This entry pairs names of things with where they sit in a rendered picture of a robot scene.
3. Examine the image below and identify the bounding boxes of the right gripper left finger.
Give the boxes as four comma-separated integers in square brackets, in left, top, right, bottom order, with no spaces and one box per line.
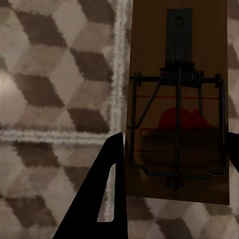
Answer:
[53,132,128,239]

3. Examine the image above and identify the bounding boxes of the mousetrap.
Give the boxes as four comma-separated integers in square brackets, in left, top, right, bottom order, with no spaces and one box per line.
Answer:
[124,0,230,205]

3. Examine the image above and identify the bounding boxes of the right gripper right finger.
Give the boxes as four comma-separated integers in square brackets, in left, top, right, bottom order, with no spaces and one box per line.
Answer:
[228,132,239,173]

